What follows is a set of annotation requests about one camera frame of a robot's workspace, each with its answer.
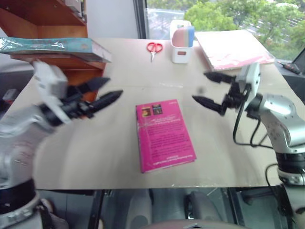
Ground teal plastic-wrapped book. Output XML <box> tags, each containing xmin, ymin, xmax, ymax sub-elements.
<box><xmin>0</xmin><ymin>37</ymin><xmax>113</xmax><ymax>63</ymax></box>

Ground dark window frame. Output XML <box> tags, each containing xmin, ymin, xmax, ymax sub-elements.
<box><xmin>133</xmin><ymin>0</ymin><xmax>150</xmax><ymax>40</ymax></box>

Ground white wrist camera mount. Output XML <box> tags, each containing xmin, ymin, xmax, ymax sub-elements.
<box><xmin>235</xmin><ymin>62</ymin><xmax>261</xmax><ymax>101</ymax></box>
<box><xmin>31</xmin><ymin>60</ymin><xmax>72</xmax><ymax>125</ymax></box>

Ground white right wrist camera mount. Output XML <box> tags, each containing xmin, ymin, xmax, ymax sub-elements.
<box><xmin>235</xmin><ymin>62</ymin><xmax>261</xmax><ymax>101</ymax></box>

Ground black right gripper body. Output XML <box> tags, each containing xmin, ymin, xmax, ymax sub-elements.
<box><xmin>222</xmin><ymin>80</ymin><xmax>248</xmax><ymax>111</ymax></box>

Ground wooden bookshelf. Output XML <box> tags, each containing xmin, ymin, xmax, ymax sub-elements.
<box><xmin>0</xmin><ymin>0</ymin><xmax>107</xmax><ymax>104</ymax></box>

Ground pink folder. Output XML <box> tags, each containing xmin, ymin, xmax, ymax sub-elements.
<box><xmin>193</xmin><ymin>29</ymin><xmax>275</xmax><ymax>72</ymax></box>

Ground black device with red button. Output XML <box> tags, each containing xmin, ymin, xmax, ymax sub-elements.
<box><xmin>275</xmin><ymin>60</ymin><xmax>301</xmax><ymax>74</ymax></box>

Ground red-handled scissors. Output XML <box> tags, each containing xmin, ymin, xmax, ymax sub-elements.
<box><xmin>146</xmin><ymin>42</ymin><xmax>164</xmax><ymax>62</ymax></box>

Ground pastel striped notepad block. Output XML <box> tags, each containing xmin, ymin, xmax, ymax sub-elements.
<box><xmin>171</xmin><ymin>26</ymin><xmax>196</xmax><ymax>48</ymax></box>

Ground white plastic desk organizer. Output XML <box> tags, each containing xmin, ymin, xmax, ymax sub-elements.
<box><xmin>169</xmin><ymin>20</ymin><xmax>194</xmax><ymax>64</ymax></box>

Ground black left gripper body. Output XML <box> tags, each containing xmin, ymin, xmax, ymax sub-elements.
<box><xmin>44</xmin><ymin>85</ymin><xmax>96</xmax><ymax>125</ymax></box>

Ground magenta paperback book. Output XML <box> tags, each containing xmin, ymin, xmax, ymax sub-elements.
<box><xmin>135</xmin><ymin>99</ymin><xmax>197</xmax><ymax>174</ymax></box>

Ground beige cardboard table cover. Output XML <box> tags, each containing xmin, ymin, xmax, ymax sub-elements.
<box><xmin>4</xmin><ymin>37</ymin><xmax>305</xmax><ymax>191</ymax></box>

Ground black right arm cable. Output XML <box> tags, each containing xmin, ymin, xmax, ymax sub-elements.
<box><xmin>233</xmin><ymin>87</ymin><xmax>275</xmax><ymax>149</ymax></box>

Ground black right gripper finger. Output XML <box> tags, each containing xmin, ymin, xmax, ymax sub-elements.
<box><xmin>203</xmin><ymin>72</ymin><xmax>237</xmax><ymax>84</ymax></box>
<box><xmin>192</xmin><ymin>95</ymin><xmax>227</xmax><ymax>117</ymax></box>

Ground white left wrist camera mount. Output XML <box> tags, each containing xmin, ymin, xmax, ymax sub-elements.
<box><xmin>31</xmin><ymin>60</ymin><xmax>72</xmax><ymax>125</ymax></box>

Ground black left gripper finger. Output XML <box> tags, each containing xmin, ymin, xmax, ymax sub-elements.
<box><xmin>80</xmin><ymin>77</ymin><xmax>111</xmax><ymax>92</ymax></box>
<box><xmin>91</xmin><ymin>90</ymin><xmax>124</xmax><ymax>113</ymax></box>

